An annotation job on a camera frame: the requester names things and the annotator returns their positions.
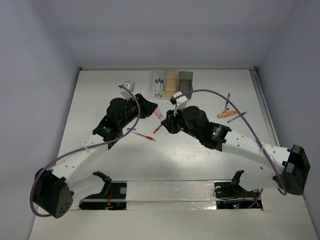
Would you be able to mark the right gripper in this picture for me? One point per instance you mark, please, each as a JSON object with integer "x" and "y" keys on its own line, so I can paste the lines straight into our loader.
{"x": 170, "y": 120}

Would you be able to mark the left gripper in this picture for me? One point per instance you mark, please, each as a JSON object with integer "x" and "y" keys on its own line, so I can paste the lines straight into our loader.
{"x": 147, "y": 108}

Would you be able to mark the red gel pen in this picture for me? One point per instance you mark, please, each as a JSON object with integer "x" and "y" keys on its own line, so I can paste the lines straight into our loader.
{"x": 155, "y": 131}

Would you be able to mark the pink highlighter marker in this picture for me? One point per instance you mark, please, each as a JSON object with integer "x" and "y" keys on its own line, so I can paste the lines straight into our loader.
{"x": 159, "y": 114}

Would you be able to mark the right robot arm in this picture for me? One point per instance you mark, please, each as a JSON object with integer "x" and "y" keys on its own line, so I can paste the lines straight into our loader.
{"x": 282, "y": 168}

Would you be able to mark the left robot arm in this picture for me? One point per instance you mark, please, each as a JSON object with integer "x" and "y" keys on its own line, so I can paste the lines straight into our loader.
{"x": 64, "y": 183}

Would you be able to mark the red pen thin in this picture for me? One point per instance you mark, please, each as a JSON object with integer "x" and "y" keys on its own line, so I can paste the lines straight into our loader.
{"x": 144, "y": 136}

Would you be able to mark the clear plastic container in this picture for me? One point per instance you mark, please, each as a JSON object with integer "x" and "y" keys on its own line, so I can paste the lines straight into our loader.
{"x": 156, "y": 74}

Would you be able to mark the teal capped white marker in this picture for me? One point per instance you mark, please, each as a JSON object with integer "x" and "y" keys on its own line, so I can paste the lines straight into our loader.
{"x": 158, "y": 84}

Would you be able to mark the blue capped white marker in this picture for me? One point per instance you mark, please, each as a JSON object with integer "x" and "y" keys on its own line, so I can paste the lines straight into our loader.
{"x": 162, "y": 85}

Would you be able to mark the orange plastic container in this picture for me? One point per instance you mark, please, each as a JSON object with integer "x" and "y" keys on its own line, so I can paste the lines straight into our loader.
{"x": 171, "y": 85}

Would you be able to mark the grey plastic container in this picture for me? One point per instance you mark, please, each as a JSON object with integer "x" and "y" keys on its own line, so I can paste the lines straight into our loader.
{"x": 185, "y": 81}

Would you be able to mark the orange highlighter marker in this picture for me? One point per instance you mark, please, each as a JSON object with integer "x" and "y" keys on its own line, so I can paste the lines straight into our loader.
{"x": 227, "y": 114}

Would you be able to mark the blue pen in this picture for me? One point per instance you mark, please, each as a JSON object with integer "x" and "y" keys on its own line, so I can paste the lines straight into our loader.
{"x": 238, "y": 116}
{"x": 227, "y": 101}

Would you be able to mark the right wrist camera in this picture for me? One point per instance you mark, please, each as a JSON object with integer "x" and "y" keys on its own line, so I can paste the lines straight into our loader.
{"x": 179, "y": 100}

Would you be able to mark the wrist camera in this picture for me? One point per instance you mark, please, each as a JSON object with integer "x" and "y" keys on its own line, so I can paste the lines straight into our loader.
{"x": 179, "y": 100}
{"x": 130, "y": 85}

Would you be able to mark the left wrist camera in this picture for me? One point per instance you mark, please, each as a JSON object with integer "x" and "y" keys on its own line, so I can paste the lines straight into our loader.
{"x": 130, "y": 85}

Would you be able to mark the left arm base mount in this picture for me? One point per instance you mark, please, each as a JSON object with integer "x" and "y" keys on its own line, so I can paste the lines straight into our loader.
{"x": 112, "y": 196}

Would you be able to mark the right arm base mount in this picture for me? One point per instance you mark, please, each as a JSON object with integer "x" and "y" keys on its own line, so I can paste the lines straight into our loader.
{"x": 231, "y": 196}

